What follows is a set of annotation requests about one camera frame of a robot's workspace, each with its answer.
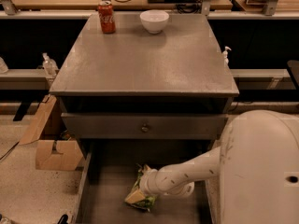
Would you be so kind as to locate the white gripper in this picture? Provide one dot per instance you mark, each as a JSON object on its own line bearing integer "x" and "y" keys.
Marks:
{"x": 146, "y": 184}

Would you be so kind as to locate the green jalapeno chip bag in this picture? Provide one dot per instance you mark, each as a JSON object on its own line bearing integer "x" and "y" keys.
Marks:
{"x": 149, "y": 200}

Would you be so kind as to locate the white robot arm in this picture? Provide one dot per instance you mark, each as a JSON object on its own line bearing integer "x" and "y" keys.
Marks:
{"x": 257, "y": 164}

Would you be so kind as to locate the open grey middle drawer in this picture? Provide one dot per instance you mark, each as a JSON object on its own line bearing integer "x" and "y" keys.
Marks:
{"x": 113, "y": 170}

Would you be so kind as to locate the closed grey top drawer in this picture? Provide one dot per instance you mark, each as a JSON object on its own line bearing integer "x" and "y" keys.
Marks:
{"x": 136, "y": 126}

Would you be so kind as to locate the grey drawer cabinet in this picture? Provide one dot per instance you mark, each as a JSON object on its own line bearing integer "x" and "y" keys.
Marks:
{"x": 179, "y": 71}

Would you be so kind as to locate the brown cardboard box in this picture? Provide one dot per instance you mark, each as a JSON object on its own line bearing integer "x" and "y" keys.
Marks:
{"x": 56, "y": 149}

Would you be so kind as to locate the clear plastic water bottle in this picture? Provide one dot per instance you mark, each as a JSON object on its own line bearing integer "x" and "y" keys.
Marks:
{"x": 49, "y": 65}

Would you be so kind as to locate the white pump dispenser bottle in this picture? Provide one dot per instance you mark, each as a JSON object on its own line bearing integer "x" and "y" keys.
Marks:
{"x": 225, "y": 54}

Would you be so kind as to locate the white ceramic bowl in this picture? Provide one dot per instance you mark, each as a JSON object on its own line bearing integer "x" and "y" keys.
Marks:
{"x": 154, "y": 21}

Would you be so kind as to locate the red soda can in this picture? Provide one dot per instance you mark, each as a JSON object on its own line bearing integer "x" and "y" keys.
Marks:
{"x": 106, "y": 16}

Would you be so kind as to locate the black metal stand frame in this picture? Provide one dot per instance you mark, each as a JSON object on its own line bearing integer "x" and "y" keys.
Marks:
{"x": 293, "y": 69}

